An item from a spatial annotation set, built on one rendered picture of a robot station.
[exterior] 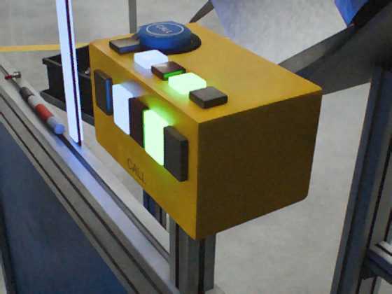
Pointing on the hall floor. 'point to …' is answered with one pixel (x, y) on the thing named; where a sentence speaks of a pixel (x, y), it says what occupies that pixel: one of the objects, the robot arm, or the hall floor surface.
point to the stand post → (368, 190)
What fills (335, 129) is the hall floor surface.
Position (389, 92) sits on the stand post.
